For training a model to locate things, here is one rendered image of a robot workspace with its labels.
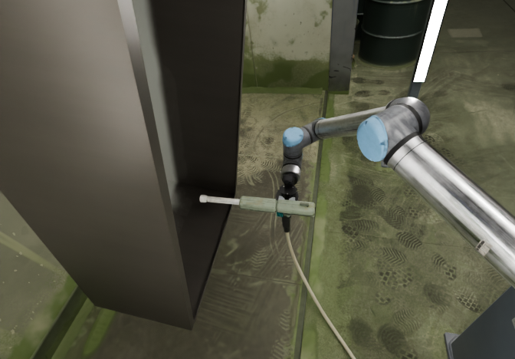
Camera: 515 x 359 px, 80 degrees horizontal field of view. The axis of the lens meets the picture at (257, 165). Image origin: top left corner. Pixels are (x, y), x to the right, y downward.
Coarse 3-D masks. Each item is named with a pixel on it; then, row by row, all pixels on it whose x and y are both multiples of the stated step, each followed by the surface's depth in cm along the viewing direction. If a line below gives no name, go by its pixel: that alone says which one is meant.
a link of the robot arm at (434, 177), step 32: (384, 128) 80; (416, 128) 83; (384, 160) 83; (416, 160) 76; (448, 160) 76; (416, 192) 79; (448, 192) 72; (480, 192) 70; (480, 224) 68; (512, 224) 66; (512, 256) 64
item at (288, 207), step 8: (200, 200) 131; (208, 200) 131; (216, 200) 130; (224, 200) 129; (232, 200) 129; (240, 200) 128; (248, 200) 127; (256, 200) 126; (264, 200) 126; (272, 200) 125; (280, 200) 125; (288, 200) 125; (240, 208) 130; (248, 208) 127; (256, 208) 126; (264, 208) 125; (272, 208) 124; (280, 208) 123; (288, 208) 122; (296, 208) 122; (304, 208) 121; (312, 208) 121; (312, 216) 123; (288, 224) 133
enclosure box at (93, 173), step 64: (0, 0) 31; (64, 0) 30; (128, 0) 31; (192, 0) 86; (0, 64) 38; (64, 64) 36; (128, 64) 34; (192, 64) 101; (0, 128) 46; (64, 128) 43; (128, 128) 41; (192, 128) 120; (64, 192) 56; (128, 192) 52; (192, 192) 143; (64, 256) 79; (128, 256) 71; (192, 256) 121; (192, 320) 101
